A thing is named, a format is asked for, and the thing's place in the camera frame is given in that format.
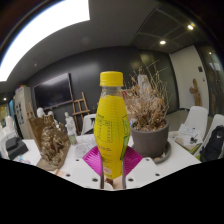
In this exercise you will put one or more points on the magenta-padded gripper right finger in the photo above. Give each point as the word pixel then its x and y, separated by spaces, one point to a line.
pixel 143 171

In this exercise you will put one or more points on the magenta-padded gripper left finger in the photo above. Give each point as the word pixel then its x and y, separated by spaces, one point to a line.
pixel 78 171

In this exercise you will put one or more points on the yellow drink bottle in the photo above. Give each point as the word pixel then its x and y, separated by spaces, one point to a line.
pixel 110 126

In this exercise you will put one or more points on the grey plant saucer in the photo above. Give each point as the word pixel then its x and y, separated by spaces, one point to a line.
pixel 165 156

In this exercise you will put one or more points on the dry plant in grey pot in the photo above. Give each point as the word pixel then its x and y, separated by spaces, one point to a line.
pixel 150 141

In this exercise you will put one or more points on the green white spray bottle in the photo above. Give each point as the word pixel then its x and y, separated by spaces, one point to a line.
pixel 72 139

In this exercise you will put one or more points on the brown carved sculpture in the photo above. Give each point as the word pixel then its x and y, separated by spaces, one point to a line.
pixel 53 143

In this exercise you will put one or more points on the white chair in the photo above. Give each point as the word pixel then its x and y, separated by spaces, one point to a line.
pixel 196 118
pixel 216 120
pixel 88 123

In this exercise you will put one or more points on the white paper pile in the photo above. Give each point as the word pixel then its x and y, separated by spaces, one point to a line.
pixel 186 138

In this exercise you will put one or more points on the wooden easel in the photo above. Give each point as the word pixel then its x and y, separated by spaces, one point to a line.
pixel 81 112

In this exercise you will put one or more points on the black flat box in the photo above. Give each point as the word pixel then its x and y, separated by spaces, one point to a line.
pixel 18 150
pixel 11 142

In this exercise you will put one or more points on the white plaster bust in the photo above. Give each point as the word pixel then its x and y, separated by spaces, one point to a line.
pixel 41 112

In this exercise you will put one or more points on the black backpack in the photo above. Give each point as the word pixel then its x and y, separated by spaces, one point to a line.
pixel 213 146

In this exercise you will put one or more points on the white cabinet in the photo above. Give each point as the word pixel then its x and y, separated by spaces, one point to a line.
pixel 23 110

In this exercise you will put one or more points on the white plaster statue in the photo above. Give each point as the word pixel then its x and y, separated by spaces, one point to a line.
pixel 143 85

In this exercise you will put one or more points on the wooden figure statue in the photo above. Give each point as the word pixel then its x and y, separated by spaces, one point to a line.
pixel 195 91

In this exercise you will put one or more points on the round ceiling spotlight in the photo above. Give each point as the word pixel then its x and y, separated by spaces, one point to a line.
pixel 162 42
pixel 190 26

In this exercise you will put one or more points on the long ceiling light panel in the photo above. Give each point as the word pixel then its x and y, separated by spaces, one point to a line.
pixel 40 30

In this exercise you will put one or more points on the black wall screen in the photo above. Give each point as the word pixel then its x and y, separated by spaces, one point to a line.
pixel 53 91

